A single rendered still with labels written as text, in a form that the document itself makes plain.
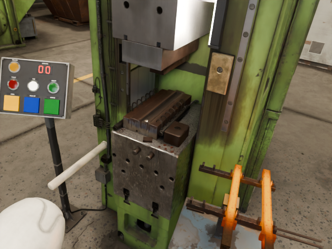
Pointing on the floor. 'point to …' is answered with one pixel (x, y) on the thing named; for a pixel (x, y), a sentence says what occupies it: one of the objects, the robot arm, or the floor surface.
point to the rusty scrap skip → (69, 11)
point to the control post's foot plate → (72, 217)
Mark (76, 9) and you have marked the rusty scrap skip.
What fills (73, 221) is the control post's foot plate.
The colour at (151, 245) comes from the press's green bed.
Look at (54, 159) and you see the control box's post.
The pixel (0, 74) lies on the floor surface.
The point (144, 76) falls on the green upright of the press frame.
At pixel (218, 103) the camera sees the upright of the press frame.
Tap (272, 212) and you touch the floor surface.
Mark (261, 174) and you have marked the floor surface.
